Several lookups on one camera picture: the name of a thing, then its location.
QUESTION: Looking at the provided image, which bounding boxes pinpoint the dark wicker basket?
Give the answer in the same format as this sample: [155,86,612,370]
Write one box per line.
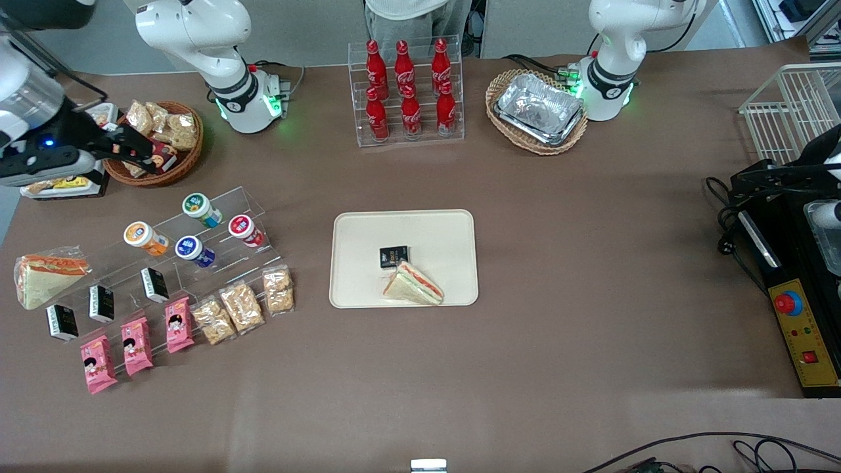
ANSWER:
[102,100,204,189]

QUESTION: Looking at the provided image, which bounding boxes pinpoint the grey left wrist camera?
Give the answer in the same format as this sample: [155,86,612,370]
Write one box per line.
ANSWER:
[805,200,841,229]

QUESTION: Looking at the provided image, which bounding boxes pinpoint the black plug cable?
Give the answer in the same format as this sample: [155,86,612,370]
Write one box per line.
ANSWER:
[704,176,771,294]

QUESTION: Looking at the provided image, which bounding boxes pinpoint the clear acrylic tiered shelf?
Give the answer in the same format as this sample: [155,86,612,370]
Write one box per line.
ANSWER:
[62,186,284,344]

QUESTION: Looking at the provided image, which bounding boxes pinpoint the wrapped triangle sandwich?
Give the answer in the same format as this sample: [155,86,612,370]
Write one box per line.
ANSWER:
[13,246,93,311]
[383,260,445,306]

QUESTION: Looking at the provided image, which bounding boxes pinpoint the white wire basket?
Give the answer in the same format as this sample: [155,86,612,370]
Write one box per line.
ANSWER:
[739,62,841,165]

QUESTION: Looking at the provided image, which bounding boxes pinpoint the black base cable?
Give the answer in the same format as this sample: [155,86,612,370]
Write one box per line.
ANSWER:
[501,53,580,85]

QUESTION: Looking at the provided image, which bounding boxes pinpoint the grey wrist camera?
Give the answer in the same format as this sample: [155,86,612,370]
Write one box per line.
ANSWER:
[805,200,841,229]
[0,146,101,189]

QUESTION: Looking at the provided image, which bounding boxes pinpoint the red emergency stop button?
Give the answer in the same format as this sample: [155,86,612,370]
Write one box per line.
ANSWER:
[774,290,804,317]

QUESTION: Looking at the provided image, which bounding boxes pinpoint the pink snack packet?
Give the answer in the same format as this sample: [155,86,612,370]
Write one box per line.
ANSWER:
[80,334,119,395]
[164,297,196,354]
[121,317,154,376]

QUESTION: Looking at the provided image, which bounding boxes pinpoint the metal storage rack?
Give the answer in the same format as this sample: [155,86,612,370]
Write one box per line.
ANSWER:
[752,0,841,56]

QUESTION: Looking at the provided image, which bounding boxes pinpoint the grey base cable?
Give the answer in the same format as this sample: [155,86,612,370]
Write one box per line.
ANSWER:
[252,60,307,94]

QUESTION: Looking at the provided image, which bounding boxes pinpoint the black cables at table edge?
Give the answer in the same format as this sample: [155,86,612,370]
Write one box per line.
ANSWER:
[581,430,841,473]

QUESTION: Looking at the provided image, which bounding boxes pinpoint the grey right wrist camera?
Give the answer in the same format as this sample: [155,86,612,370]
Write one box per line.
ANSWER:
[0,146,101,189]

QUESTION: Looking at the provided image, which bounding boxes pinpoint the light wicker basket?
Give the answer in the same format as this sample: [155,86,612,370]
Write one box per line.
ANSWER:
[485,68,589,156]

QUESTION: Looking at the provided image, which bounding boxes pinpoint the orange-lid yogurt cup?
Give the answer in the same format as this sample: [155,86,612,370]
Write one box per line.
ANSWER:
[124,221,170,257]

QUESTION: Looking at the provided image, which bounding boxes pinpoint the red gum bottle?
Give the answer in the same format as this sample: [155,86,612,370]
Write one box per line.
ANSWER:
[228,214,265,248]

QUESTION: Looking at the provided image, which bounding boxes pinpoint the clear acrylic bottle rack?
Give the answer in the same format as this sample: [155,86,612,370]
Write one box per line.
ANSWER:
[348,34,465,148]

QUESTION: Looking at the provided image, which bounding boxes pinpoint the red cookie box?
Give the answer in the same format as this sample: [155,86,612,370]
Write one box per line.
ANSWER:
[135,139,178,175]

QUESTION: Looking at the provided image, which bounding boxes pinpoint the aluminium foil tray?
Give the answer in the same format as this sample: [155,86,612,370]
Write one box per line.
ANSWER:
[494,72,585,146]

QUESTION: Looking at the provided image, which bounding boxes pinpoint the person in grey trousers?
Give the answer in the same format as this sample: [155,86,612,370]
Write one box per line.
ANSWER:
[363,0,475,58]

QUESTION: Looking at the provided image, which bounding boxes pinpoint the beige plastic tray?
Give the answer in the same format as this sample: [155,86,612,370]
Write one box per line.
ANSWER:
[329,209,479,309]

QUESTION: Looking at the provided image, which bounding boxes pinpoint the black control box yellow panel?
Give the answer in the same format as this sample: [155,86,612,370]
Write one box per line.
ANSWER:
[729,158,841,399]

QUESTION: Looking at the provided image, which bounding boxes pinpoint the green-lid yogurt cup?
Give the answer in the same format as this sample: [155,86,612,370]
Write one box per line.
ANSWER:
[182,192,223,229]

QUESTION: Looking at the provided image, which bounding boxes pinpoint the red cola bottle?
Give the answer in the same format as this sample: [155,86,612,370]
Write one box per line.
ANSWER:
[432,38,453,96]
[394,39,415,98]
[436,81,457,137]
[401,85,423,139]
[366,39,388,99]
[366,87,390,142]

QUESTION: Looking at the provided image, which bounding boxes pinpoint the blue-lid yogurt cup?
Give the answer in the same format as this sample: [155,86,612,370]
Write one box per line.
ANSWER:
[175,235,216,269]

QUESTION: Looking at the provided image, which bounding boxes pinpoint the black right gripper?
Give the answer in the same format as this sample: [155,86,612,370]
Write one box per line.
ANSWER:
[56,107,160,175]

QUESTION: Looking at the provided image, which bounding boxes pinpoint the white rectangular snack tray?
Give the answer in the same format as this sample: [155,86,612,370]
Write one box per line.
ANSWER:
[20,102,120,201]

